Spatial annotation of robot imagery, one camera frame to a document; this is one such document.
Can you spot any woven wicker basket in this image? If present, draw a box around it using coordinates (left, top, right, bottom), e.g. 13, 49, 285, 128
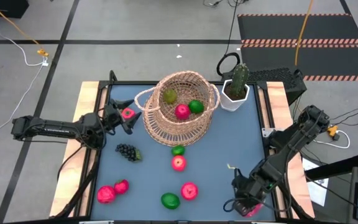
134, 70, 221, 142

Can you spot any olive green fruit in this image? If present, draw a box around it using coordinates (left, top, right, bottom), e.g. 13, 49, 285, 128
162, 88, 178, 105

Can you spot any dark grape bunch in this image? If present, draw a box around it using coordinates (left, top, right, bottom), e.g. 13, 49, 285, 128
114, 143, 142, 162

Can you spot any small red fruit green stem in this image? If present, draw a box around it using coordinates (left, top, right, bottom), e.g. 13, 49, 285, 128
114, 179, 130, 195

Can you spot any yellow power plug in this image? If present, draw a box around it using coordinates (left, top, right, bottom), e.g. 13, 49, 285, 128
326, 124, 339, 137

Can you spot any red blocky bell pepper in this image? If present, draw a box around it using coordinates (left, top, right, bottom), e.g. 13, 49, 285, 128
121, 108, 136, 121

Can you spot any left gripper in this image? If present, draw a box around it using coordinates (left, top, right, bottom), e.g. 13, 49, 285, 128
103, 98, 142, 135

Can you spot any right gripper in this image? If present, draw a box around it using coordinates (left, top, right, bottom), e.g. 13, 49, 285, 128
232, 169, 267, 217

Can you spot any black table frame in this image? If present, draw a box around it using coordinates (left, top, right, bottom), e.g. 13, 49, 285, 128
76, 80, 287, 224

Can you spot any white hexagonal plant pot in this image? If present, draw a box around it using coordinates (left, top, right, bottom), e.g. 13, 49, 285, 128
220, 79, 250, 112

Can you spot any yellow hanging cable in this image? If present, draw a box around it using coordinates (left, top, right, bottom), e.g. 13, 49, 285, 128
294, 0, 315, 67

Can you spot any white paper sheet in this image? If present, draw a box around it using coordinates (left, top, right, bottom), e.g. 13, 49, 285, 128
302, 157, 329, 207

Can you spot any green cactus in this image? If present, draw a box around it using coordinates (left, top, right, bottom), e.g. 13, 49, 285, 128
231, 63, 250, 97

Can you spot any wooden table side board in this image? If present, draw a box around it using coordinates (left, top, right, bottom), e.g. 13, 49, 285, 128
48, 81, 102, 218
265, 81, 316, 219

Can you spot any black box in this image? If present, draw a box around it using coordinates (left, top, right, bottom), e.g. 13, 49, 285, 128
0, 0, 30, 19

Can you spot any black desk bar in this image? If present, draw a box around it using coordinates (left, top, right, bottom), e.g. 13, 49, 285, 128
305, 152, 358, 182

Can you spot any orange floor cable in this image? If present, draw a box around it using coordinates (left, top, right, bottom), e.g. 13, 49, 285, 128
0, 0, 45, 52

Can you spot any black perforated computer case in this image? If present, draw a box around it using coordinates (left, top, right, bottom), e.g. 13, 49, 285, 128
221, 66, 308, 106

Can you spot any black diagonal frame strut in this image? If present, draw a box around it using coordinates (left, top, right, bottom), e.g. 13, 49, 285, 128
53, 149, 102, 218

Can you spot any pink dragon fruit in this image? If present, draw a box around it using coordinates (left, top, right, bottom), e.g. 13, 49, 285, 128
246, 203, 264, 218

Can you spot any red plastic apple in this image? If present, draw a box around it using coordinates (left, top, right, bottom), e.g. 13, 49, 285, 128
174, 103, 191, 121
180, 182, 199, 201

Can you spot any green plastic lime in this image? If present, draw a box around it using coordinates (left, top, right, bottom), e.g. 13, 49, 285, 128
171, 144, 186, 157
188, 99, 205, 114
160, 192, 181, 210

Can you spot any orange-red round fruit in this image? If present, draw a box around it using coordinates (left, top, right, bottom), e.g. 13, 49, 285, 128
171, 155, 187, 172

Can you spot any black looped floor cable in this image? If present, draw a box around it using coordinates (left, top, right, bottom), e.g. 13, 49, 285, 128
216, 0, 242, 77

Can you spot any black striped floor mat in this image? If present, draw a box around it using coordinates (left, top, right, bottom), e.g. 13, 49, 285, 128
237, 13, 358, 44
240, 43, 358, 82

